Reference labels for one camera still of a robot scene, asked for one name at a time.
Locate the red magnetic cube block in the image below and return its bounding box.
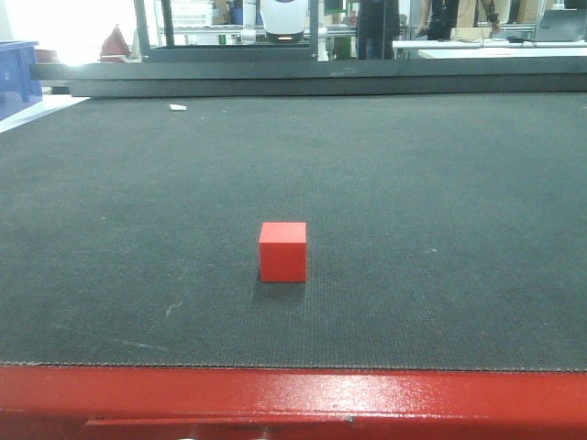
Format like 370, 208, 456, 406
258, 222, 307, 283

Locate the black textured table mat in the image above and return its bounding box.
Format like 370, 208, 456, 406
1, 93, 586, 371

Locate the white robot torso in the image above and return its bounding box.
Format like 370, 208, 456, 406
260, 0, 308, 44

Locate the white background table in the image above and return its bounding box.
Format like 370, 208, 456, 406
393, 39, 586, 60

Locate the red cone-shaped object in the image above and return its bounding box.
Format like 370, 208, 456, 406
99, 25, 133, 63

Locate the blue plastic stool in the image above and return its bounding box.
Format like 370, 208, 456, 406
1, 40, 42, 103

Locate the red metal table edge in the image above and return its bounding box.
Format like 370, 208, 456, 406
1, 366, 586, 439

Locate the grey laptop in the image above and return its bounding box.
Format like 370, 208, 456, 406
535, 9, 586, 42

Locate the black metal frame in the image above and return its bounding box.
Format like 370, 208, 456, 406
134, 0, 363, 64

